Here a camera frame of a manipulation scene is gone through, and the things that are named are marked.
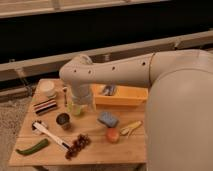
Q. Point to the white handled brush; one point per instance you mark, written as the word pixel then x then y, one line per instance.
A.
pixel 55 138

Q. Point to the white bowl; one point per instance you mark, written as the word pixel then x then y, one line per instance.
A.
pixel 48 88

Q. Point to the red apple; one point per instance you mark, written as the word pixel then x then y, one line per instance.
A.
pixel 112 135

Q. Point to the green plastic cup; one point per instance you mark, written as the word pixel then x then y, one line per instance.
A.
pixel 74 109

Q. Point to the dark metal cup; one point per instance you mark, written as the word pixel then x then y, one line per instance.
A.
pixel 63 120

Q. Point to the green cucumber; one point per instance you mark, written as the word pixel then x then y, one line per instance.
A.
pixel 37 147

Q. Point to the purple grape bunch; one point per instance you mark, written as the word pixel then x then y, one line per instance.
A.
pixel 80 143

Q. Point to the blue sponge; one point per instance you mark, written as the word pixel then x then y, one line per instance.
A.
pixel 108 119

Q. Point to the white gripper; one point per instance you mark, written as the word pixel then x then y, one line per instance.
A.
pixel 82 94

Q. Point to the striped eraser block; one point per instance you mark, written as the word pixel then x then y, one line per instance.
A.
pixel 45 106

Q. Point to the orange plastic bin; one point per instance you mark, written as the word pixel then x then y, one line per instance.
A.
pixel 124 96

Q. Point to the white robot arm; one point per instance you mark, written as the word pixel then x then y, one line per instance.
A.
pixel 179 108

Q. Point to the yellow banana toy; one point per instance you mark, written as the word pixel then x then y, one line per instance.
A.
pixel 127 130

